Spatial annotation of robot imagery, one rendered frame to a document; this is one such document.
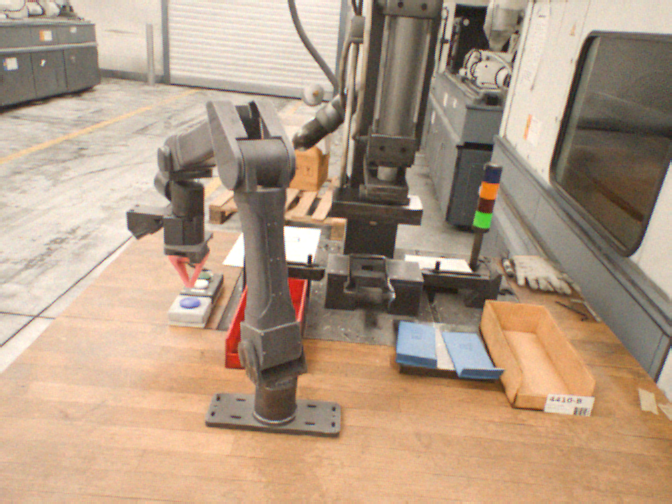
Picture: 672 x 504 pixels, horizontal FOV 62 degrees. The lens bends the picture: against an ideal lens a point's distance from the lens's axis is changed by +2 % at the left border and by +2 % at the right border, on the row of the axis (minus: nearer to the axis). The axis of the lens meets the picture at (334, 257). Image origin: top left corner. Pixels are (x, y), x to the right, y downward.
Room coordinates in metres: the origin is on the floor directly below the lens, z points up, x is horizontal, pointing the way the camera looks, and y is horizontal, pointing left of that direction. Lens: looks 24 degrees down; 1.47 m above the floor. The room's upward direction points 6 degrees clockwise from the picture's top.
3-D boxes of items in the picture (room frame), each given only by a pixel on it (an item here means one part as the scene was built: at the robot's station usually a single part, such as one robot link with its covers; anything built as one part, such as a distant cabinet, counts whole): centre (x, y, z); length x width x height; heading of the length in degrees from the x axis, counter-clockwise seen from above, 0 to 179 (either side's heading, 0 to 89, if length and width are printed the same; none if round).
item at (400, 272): (1.07, -0.09, 0.98); 0.20 x 0.10 x 0.01; 91
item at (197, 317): (0.93, 0.27, 0.90); 0.07 x 0.07 x 0.06; 1
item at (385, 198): (1.14, -0.07, 1.22); 0.26 x 0.18 x 0.30; 1
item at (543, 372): (0.87, -0.38, 0.93); 0.25 x 0.13 x 0.08; 1
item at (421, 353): (0.87, -0.17, 0.93); 0.15 x 0.07 x 0.03; 173
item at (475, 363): (0.86, -0.26, 0.93); 0.15 x 0.07 x 0.03; 5
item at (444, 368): (0.89, -0.22, 0.91); 0.17 x 0.16 x 0.02; 91
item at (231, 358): (0.90, 0.11, 0.93); 0.25 x 0.12 x 0.06; 1
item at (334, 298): (1.07, -0.09, 0.94); 0.20 x 0.10 x 0.07; 91
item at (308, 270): (1.07, 0.09, 0.95); 0.15 x 0.03 x 0.10; 91
